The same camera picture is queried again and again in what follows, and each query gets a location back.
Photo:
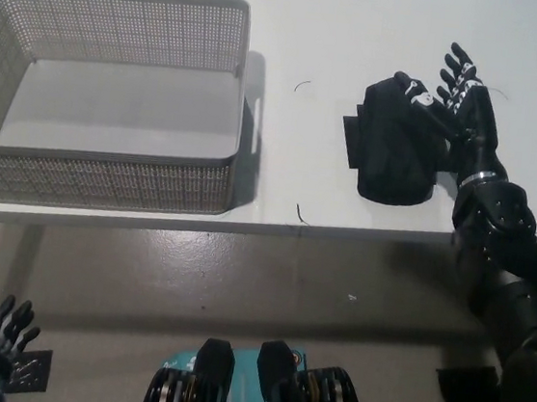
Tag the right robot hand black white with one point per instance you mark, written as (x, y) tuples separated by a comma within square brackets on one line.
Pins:
[(475, 132)]

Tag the black fabric pencil case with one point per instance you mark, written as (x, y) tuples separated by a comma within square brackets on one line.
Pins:
[(390, 156)]

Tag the black floor tape square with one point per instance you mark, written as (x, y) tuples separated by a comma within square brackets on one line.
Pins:
[(33, 370)]

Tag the black floor tape strip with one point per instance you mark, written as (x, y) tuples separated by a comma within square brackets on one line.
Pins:
[(468, 386)]

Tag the grey perforated plastic basket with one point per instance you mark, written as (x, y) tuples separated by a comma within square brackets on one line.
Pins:
[(114, 110)]

